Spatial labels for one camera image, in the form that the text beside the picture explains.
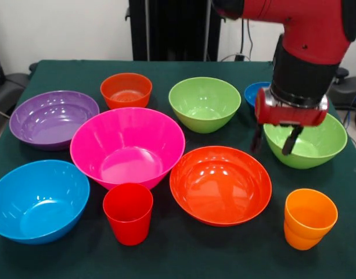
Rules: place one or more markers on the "large orange-red plastic bowl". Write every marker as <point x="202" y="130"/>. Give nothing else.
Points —
<point x="218" y="189"/>

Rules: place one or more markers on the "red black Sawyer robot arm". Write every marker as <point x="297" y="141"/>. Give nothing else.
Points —
<point x="311" y="29"/>

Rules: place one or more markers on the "small dark blue bowl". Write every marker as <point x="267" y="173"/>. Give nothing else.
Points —
<point x="250" y="96"/>

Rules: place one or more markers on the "purple plastic bowl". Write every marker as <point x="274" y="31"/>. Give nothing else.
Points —
<point x="50" y="125"/>

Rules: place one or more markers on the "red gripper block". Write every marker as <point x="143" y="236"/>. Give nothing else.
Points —
<point x="291" y="116"/>

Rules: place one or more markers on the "small ribbed orange-red bowl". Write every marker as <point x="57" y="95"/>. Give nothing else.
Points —
<point x="119" y="84"/>

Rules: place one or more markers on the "dark green tablecloth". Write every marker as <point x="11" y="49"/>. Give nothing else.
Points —
<point x="195" y="255"/>

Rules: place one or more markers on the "red plastic cup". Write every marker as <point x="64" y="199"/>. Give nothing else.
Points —
<point x="128" y="221"/>

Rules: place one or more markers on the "orange plastic cup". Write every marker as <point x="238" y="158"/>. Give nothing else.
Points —
<point x="299" y="242"/>
<point x="308" y="215"/>

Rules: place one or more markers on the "dark grey chair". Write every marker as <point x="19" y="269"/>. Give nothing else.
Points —
<point x="9" y="90"/>
<point x="340" y="96"/>

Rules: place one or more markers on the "green plastic bowl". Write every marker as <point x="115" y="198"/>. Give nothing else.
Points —
<point x="320" y="145"/>
<point x="204" y="101"/>

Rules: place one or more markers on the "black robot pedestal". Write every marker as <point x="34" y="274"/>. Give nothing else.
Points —
<point x="172" y="29"/>

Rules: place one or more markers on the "pink plastic bowl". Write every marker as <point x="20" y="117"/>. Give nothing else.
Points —
<point x="128" y="151"/>

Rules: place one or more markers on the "light blue plastic bowl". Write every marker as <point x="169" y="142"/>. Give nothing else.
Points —
<point x="38" y="203"/>

